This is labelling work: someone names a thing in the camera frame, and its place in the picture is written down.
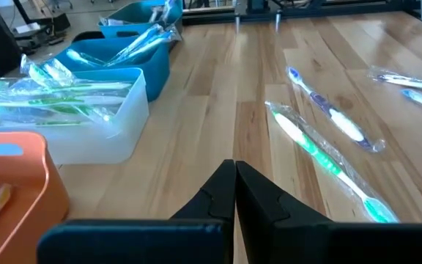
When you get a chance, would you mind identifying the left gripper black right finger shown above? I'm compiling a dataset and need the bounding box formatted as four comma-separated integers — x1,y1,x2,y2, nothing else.
235,160,422,264

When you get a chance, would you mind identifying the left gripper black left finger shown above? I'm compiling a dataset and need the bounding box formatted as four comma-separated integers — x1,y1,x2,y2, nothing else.
37,159,237,264

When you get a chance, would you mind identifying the purple toothbrush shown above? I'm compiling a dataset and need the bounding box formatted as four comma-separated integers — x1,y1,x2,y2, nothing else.
159,0,177,23
285,65,387,154
367,65,422,92
99,16,126,27
148,5,164,23

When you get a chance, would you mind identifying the teal plastic bin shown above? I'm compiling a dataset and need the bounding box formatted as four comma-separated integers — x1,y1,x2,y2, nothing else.
55,34,171,103

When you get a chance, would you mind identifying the dark slate plastic bin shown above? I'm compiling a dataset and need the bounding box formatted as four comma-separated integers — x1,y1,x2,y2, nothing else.
98,0,184,40

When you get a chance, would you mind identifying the clear plastic bin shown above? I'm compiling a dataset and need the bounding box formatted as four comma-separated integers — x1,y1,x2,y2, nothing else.
0,67,149,166

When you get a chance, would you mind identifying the orange plastic bin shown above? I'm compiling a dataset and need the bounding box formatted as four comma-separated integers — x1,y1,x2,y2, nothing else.
0,131,70,264

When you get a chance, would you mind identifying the black floor stand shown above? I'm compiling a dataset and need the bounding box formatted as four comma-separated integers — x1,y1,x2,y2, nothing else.
11,0,72,47

